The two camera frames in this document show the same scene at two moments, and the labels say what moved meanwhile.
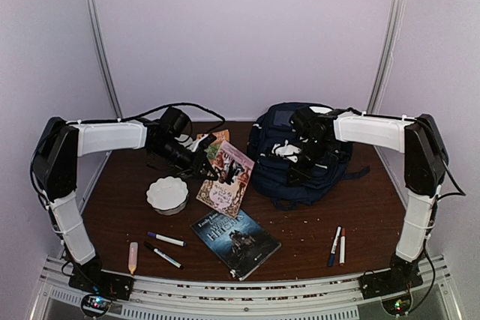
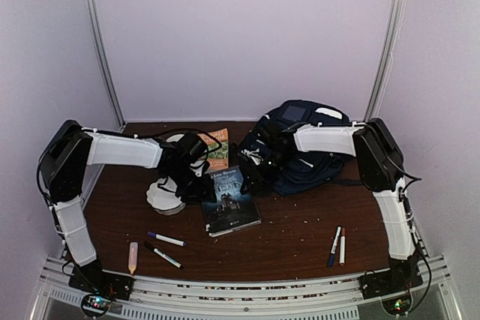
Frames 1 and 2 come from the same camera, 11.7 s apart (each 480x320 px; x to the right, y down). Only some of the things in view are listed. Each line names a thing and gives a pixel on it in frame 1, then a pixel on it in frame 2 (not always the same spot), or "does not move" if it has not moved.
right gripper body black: [306, 171] to [266, 176]
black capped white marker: [163, 255] does not move
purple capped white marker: [167, 239] does not move
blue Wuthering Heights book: [241, 245] to [232, 210]
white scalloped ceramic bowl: [168, 195] does not move
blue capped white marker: [332, 253] does not move
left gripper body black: [199, 155] to [193, 189]
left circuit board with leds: [94, 304] does not move
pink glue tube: [133, 257] does not move
